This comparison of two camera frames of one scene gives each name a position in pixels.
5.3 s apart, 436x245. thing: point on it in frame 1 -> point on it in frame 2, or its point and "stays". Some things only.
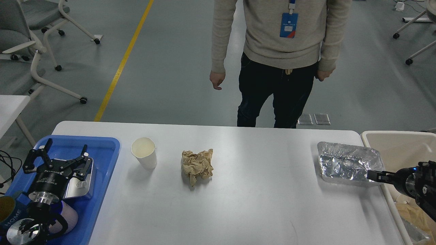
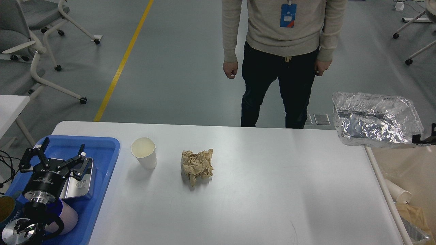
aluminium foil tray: (340, 164) -> (375, 120)
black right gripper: (409, 179) -> (431, 140)
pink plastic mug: (71, 215) stays
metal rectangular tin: (78, 189) stays
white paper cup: (144, 149) stays
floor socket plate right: (322, 119) stays
